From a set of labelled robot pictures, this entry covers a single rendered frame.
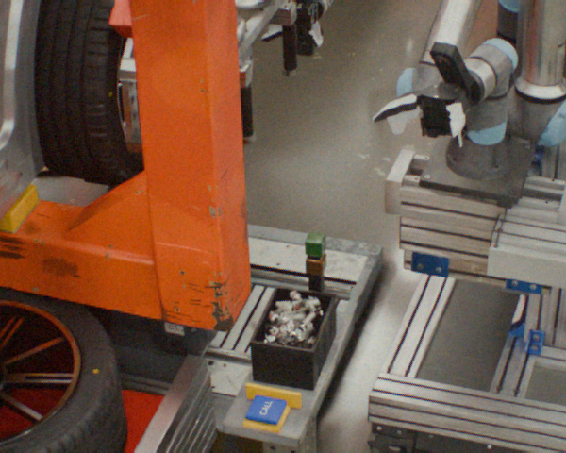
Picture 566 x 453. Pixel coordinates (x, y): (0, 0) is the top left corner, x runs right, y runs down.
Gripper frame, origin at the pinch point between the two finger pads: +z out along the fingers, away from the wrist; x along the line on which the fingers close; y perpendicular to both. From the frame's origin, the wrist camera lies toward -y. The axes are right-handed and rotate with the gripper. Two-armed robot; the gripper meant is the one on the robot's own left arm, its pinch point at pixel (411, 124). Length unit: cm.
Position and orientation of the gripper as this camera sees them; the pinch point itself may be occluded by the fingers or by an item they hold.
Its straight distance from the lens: 201.4
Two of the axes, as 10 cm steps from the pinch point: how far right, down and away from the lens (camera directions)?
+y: 1.4, 8.5, 5.1
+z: -5.5, 5.0, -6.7
